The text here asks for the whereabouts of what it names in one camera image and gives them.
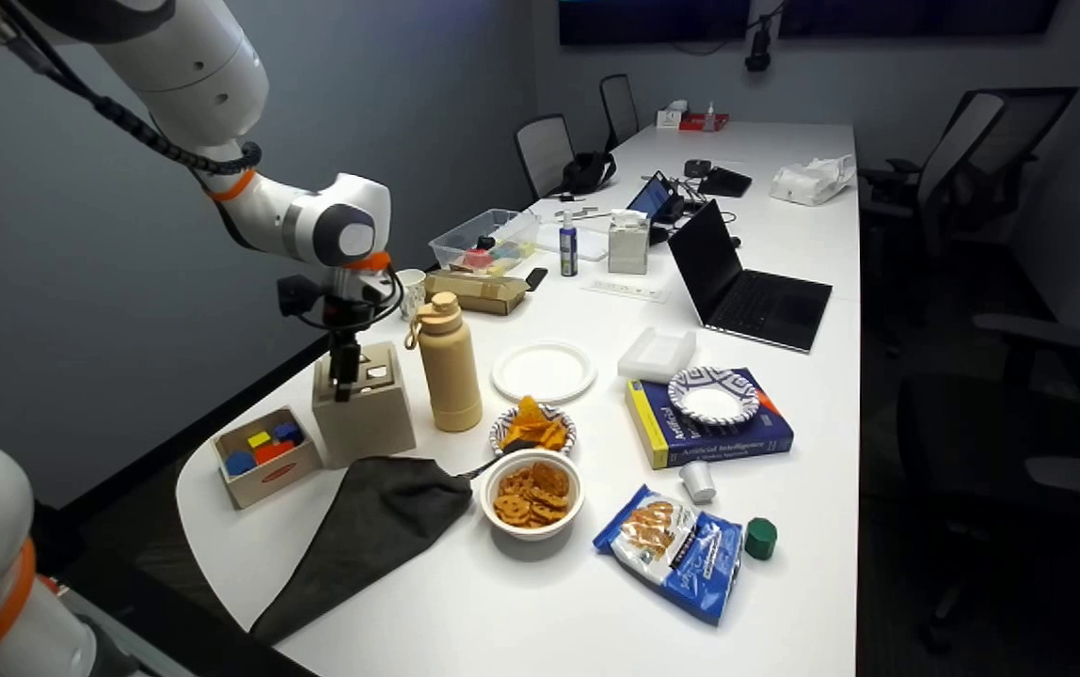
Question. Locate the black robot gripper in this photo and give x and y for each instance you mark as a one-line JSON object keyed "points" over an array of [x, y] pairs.
{"points": [[338, 303]]}

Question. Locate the wooden shape sorter box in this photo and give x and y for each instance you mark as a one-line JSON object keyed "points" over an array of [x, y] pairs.
{"points": [[372, 418]]}

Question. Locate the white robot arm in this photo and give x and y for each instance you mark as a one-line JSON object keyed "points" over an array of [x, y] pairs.
{"points": [[197, 90]]}

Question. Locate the white box with red item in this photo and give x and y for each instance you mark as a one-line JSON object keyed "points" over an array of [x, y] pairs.
{"points": [[682, 119]]}

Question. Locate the beige water bottle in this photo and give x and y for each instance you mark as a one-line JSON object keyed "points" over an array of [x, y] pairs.
{"points": [[444, 346]]}

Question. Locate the wooden tray with blocks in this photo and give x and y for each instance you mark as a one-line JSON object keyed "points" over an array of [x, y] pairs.
{"points": [[264, 455]]}

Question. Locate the clear plastic container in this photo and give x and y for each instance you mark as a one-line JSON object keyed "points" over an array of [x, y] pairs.
{"points": [[486, 240]]}

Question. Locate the dark grey cloth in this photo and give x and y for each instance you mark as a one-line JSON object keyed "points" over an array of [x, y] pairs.
{"points": [[381, 517]]}

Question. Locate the bowl of orange chips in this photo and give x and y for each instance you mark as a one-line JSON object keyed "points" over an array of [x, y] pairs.
{"points": [[530, 426]]}

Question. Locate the white paper plate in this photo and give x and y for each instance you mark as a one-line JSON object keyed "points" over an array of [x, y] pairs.
{"points": [[543, 368]]}

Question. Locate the white bowl of crackers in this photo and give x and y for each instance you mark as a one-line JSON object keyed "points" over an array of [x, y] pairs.
{"points": [[530, 493]]}

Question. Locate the grey office chair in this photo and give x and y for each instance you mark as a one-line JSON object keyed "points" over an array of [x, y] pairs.
{"points": [[543, 147]]}

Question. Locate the black bag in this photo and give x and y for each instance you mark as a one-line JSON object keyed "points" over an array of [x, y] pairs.
{"points": [[587, 170]]}

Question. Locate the white plastic lid container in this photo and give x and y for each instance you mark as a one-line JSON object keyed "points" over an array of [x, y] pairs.
{"points": [[654, 354]]}

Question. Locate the blue and yellow book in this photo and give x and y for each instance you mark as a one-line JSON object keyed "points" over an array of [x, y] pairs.
{"points": [[671, 437]]}

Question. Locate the black office chair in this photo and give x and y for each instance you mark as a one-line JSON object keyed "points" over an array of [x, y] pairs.
{"points": [[622, 119]]}

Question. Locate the blue patterned small bowl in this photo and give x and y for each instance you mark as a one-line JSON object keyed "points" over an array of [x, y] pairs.
{"points": [[713, 394]]}

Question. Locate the small white cup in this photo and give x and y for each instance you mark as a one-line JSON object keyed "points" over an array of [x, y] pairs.
{"points": [[697, 481]]}

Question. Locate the black laptop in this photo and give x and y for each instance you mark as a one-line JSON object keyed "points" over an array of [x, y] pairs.
{"points": [[740, 299]]}

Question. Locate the blue snack bag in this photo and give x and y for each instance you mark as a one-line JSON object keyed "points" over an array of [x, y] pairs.
{"points": [[679, 549]]}

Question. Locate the green bottle cap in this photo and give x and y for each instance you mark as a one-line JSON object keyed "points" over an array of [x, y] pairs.
{"points": [[762, 539]]}

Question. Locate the white crumpled cloth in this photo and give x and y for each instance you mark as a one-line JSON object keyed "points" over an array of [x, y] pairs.
{"points": [[815, 180]]}

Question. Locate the black chair right side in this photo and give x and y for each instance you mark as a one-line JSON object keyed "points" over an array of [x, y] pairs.
{"points": [[977, 166]]}

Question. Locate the black chair near right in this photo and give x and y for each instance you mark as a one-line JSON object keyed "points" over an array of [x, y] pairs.
{"points": [[991, 455]]}

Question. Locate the wall monitor screen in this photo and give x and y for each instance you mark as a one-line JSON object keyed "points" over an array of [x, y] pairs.
{"points": [[726, 18]]}

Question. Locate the hanging camera mount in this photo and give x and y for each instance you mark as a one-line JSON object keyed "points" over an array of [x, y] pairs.
{"points": [[757, 53]]}

